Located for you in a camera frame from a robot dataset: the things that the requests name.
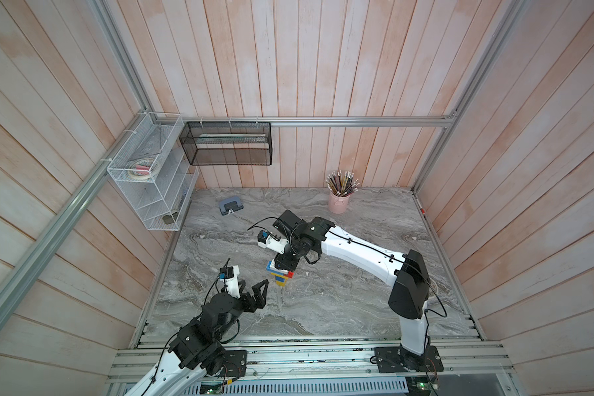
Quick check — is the yellow long lego brick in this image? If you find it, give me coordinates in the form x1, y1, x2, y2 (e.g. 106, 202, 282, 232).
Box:
274, 274, 290, 284

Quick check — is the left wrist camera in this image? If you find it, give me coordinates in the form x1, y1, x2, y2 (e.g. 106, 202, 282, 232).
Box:
219, 266, 240, 299

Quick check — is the blue grey stapler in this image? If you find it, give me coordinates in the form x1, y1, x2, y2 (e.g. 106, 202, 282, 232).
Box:
219, 196, 244, 215

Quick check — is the tape roll on shelf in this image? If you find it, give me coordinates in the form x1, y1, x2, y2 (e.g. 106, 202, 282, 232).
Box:
127, 158, 159, 181

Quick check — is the white wire shelf rack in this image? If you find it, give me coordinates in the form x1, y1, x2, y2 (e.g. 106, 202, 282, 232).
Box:
107, 112, 198, 231

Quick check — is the black mesh basket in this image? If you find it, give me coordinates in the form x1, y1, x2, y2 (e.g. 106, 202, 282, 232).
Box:
179, 121, 273, 167

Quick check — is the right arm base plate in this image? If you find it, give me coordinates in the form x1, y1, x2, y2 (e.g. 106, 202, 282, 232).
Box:
370, 345, 444, 373

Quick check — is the white lego plate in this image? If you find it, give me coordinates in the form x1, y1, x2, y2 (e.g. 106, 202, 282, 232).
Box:
273, 260, 288, 274

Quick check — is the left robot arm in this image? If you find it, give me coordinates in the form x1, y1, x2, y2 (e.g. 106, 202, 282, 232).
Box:
127, 278, 269, 395

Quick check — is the pink pencil cup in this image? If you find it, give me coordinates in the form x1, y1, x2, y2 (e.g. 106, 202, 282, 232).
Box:
328, 192, 350, 215

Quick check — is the blue lego brick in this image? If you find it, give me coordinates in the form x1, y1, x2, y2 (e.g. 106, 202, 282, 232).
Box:
267, 260, 284, 276

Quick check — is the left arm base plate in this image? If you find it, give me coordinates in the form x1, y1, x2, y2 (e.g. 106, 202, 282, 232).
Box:
201, 350, 248, 379

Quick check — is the bundle of pencils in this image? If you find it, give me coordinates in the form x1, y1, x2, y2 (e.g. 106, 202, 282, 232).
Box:
325, 170, 360, 197

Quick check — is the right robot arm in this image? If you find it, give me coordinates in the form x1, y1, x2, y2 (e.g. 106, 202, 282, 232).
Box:
257, 210, 431, 358

